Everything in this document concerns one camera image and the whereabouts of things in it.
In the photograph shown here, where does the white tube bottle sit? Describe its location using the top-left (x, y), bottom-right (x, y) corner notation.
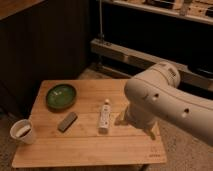
top-left (98, 99), bottom-right (111, 134)

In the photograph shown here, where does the green ceramic bowl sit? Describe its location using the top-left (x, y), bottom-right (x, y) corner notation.
top-left (45, 84), bottom-right (77, 110)

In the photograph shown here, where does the background shelf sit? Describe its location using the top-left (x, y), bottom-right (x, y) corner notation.
top-left (103, 0), bottom-right (213, 26)

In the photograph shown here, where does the wooden table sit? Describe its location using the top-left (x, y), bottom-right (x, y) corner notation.
top-left (12, 79), bottom-right (167, 168)

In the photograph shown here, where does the grey rectangular block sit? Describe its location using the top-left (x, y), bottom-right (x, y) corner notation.
top-left (57, 112), bottom-right (78, 132)

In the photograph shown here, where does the white object in cup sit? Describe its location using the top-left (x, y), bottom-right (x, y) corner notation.
top-left (16, 125), bottom-right (31, 137)

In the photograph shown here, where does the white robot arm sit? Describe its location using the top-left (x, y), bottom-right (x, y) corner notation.
top-left (115, 62), bottom-right (213, 146)

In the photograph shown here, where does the white paper cup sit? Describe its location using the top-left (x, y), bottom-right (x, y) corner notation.
top-left (10, 119), bottom-right (36, 144)

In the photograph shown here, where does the grey metal beam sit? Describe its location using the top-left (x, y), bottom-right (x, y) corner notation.
top-left (90, 39), bottom-right (213, 92)

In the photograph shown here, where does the vertical metal pole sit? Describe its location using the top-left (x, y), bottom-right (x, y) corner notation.
top-left (99, 0), bottom-right (104, 43)

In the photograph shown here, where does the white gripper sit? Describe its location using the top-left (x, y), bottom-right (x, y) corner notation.
top-left (114, 104), bottom-right (159, 141)

